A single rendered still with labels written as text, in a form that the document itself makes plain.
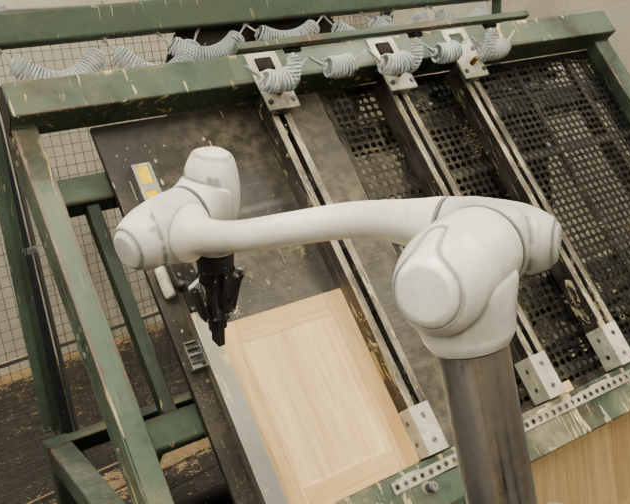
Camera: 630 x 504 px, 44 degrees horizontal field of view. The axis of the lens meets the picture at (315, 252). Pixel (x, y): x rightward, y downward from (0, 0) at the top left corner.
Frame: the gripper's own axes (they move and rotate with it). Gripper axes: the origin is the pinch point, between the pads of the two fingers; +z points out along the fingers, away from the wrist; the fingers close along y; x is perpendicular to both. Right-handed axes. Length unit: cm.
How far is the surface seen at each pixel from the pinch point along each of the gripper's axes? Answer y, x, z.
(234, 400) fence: -4.1, -0.9, 23.2
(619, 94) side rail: -193, -35, -2
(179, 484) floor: -53, -139, 215
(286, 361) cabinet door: -21.7, -5.0, 23.0
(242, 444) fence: -1.1, 7.1, 28.9
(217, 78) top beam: -39, -63, -28
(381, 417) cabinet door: -38, 14, 36
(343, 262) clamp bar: -47, -15, 9
